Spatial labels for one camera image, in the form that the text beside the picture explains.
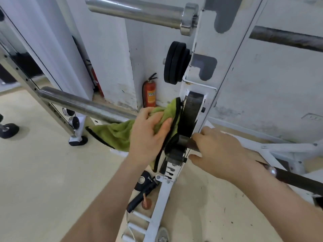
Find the person's left hand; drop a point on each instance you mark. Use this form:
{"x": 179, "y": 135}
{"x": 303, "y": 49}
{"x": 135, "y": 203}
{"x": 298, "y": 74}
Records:
{"x": 145, "y": 141}

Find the person's right hand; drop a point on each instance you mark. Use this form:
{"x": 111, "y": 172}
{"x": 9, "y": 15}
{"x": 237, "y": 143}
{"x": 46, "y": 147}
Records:
{"x": 224, "y": 156}

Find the person's left thumb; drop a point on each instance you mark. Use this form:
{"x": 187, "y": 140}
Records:
{"x": 165, "y": 128}

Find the person's right thumb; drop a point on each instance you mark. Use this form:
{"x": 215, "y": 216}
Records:
{"x": 198, "y": 160}

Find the green microfiber cloth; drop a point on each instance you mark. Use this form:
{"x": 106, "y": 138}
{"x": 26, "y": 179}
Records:
{"x": 116, "y": 134}

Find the barbell with dull steel sleeve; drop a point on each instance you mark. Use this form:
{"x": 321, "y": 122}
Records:
{"x": 83, "y": 104}

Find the person's right forearm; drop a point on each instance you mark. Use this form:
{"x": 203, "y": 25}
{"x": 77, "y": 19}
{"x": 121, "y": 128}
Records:
{"x": 272, "y": 206}

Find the person's left forearm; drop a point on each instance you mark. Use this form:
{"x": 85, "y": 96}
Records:
{"x": 106, "y": 201}

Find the red fire extinguisher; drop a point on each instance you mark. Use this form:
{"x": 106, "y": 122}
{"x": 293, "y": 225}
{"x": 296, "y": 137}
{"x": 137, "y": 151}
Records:
{"x": 97, "y": 83}
{"x": 150, "y": 93}

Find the large black weight plate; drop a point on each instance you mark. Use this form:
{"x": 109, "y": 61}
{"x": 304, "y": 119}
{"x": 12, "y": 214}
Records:
{"x": 172, "y": 62}

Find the small black weight plate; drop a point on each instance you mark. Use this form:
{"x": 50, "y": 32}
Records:
{"x": 186, "y": 64}

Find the grey shoe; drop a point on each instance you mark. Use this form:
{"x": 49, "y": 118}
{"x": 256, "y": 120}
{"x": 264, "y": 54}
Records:
{"x": 163, "y": 235}

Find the chrome storage peg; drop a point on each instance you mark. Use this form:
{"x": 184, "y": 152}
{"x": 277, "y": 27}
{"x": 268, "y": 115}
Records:
{"x": 67, "y": 112}
{"x": 74, "y": 122}

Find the barbell with shiny chrome sleeve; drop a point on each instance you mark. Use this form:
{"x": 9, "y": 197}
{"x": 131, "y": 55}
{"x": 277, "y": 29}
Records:
{"x": 141, "y": 12}

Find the black dumbbell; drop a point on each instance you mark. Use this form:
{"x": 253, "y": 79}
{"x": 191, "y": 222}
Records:
{"x": 8, "y": 129}

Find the white barbell rack frame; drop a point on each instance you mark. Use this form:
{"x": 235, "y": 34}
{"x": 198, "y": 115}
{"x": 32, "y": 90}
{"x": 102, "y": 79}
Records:
{"x": 201, "y": 45}

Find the white wall socket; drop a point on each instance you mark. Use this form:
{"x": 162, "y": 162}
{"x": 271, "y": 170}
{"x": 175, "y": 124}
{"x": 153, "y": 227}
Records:
{"x": 313, "y": 117}

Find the white gym machine frame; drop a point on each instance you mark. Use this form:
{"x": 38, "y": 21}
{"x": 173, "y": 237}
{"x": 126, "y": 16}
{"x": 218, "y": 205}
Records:
{"x": 27, "y": 83}

